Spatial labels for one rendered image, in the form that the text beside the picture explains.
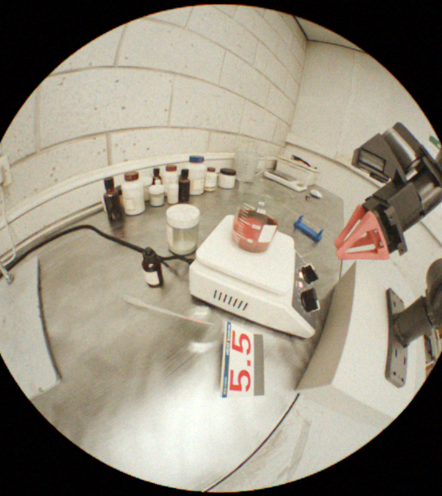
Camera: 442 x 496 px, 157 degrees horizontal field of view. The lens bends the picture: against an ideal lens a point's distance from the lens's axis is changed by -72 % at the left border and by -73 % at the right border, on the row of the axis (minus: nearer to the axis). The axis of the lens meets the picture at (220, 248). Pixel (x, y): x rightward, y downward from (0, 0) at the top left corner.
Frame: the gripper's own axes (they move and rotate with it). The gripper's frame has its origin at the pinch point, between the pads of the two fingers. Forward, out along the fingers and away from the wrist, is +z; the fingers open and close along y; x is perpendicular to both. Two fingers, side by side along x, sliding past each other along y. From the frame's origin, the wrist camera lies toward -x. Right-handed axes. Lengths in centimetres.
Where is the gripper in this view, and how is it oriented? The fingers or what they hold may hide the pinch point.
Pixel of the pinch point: (340, 248)
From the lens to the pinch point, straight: 26.7
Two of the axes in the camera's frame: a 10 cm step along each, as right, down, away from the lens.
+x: 6.1, 8.0, -0.1
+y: -5.4, 4.0, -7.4
